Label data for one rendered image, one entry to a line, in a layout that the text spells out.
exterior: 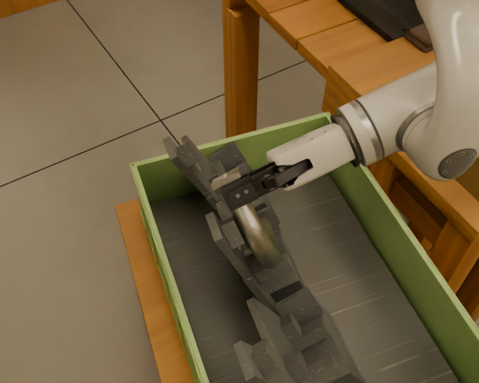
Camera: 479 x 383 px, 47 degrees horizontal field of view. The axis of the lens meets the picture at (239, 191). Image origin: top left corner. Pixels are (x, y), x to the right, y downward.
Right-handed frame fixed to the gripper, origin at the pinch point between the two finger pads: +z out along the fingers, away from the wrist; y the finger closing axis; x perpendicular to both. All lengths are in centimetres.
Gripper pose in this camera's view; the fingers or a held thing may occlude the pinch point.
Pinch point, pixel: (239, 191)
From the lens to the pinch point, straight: 72.4
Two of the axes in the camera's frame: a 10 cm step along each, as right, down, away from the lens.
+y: 0.0, 1.6, -9.9
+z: -9.0, 4.3, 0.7
